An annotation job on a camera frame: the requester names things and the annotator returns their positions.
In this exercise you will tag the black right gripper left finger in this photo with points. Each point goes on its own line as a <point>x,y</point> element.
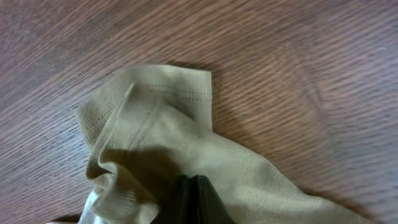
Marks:
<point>179,208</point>

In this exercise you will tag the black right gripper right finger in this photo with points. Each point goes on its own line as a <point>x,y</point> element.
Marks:
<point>210,208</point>

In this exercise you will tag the white baby shirt tan sleeves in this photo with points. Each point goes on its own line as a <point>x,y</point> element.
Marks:
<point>152,124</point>

